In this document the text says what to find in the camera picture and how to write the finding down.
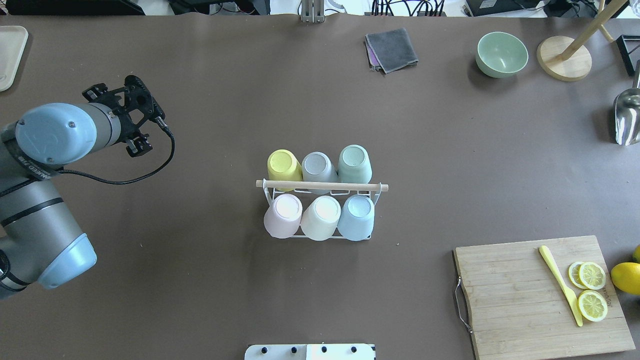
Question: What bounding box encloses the yellow plastic knife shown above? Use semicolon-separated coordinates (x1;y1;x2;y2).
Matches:
538;244;584;327

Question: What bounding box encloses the grey plastic cup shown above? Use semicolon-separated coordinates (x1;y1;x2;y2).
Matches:
301;152;339;183

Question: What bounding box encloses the grey folded cloth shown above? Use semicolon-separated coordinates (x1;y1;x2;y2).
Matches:
365;27;419;74

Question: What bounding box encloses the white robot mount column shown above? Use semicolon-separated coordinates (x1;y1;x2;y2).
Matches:
244;342;377;360

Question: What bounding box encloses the cream plastic cup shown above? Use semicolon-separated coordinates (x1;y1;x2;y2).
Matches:
301;195;342;241

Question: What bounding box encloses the yellow plastic cup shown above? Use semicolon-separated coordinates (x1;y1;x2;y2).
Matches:
267;149;303;182

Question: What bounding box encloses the aluminium frame post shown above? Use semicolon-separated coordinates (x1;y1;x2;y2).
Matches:
300;0;325;24

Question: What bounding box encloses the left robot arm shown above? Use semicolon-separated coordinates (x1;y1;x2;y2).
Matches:
0;74;173;299

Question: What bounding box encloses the cream plastic tray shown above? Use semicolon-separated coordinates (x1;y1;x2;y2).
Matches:
0;25;29;92

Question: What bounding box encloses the light blue plastic cup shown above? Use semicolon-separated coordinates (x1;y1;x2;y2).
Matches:
337;194;375;242

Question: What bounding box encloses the white wire cup holder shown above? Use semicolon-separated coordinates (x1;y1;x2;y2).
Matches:
254;178;389;242

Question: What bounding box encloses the metal scoop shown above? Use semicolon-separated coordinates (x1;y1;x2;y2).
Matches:
614;61;640;146

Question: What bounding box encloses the wooden cutting board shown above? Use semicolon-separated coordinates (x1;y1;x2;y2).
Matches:
454;235;636;360

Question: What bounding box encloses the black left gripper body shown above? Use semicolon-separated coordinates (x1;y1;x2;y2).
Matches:
89;75;166;143

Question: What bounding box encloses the yellow lemon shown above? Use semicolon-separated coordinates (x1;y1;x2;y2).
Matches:
631;244;640;264
610;262;640;296

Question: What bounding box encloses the wooden mug tree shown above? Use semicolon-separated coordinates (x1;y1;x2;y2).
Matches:
536;0;627;82

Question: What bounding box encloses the green plastic cup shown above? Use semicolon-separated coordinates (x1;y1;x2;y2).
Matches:
338;145;373;183

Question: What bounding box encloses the pink plastic cup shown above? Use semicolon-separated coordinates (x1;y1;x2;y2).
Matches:
263;193;303;239

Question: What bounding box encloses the green bowl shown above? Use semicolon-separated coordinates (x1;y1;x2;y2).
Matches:
475;31;529;79

